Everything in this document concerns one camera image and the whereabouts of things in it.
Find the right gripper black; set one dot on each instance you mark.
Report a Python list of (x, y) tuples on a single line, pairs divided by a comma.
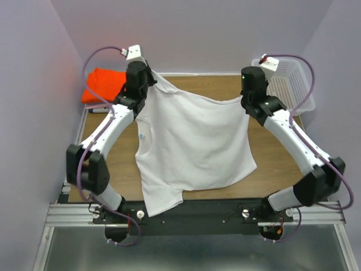
[(267, 83)]

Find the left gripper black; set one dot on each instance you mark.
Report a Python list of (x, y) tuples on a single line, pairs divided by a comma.
[(151, 81)]

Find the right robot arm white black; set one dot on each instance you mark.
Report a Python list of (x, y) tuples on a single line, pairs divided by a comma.
[(321, 173)]

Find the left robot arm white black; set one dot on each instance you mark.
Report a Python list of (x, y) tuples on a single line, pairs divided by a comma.
[(86, 165)]

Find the orange folded t shirt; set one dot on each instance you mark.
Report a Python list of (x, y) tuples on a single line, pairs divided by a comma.
[(106, 83)]

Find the white plastic basket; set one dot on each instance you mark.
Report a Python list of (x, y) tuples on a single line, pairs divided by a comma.
[(289, 82)]

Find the blue white folded t shirt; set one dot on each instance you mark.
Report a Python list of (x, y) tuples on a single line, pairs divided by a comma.
[(98, 110)]

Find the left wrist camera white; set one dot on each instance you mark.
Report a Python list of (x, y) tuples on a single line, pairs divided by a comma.
[(133, 53)]

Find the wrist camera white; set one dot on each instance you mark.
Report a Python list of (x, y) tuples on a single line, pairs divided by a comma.
[(269, 66), (133, 53)]

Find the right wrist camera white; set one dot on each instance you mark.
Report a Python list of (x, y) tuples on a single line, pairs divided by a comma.
[(269, 66)]

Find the left side aluminium rail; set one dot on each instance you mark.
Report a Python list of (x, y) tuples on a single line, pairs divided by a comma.
[(73, 154)]

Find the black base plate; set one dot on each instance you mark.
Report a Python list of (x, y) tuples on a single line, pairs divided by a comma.
[(196, 217)]

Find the aluminium frame rail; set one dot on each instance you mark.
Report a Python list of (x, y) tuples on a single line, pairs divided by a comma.
[(77, 215)]

